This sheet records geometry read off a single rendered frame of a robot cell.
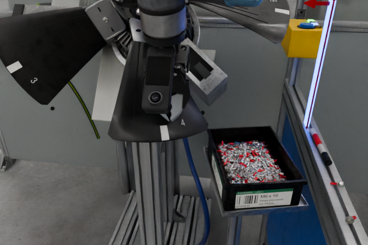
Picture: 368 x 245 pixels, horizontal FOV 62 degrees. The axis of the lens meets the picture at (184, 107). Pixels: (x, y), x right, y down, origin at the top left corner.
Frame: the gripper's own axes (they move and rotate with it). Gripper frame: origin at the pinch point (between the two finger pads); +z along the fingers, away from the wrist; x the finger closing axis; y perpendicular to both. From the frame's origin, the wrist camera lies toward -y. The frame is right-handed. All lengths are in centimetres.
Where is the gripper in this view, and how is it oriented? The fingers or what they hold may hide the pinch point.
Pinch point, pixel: (170, 118)
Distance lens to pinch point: 64.5
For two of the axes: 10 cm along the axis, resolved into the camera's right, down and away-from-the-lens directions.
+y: 1.4, -7.0, 7.0
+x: -9.9, -0.7, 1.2
